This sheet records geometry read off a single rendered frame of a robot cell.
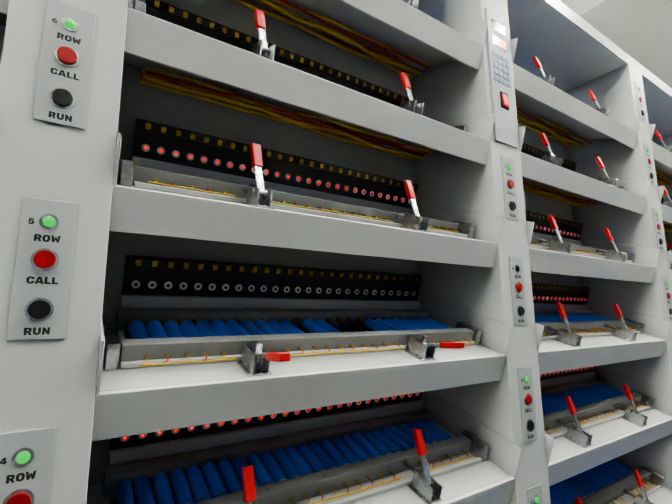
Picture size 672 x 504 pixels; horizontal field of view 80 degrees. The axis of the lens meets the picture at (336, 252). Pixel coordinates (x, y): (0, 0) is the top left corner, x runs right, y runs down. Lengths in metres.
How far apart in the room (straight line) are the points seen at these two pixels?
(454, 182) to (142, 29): 0.60
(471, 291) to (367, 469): 0.37
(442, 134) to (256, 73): 0.33
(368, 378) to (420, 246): 0.22
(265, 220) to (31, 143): 0.23
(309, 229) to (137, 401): 0.26
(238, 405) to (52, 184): 0.28
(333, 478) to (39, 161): 0.51
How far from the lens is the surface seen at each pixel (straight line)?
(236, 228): 0.48
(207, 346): 0.50
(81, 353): 0.43
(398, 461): 0.70
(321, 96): 0.60
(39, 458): 0.44
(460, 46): 0.88
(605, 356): 1.10
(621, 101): 1.54
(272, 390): 0.49
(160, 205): 0.46
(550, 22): 1.30
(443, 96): 0.95
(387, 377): 0.58
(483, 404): 0.81
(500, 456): 0.81
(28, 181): 0.45
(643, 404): 1.42
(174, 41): 0.54
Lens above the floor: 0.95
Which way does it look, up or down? 9 degrees up
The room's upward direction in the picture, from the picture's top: 1 degrees counter-clockwise
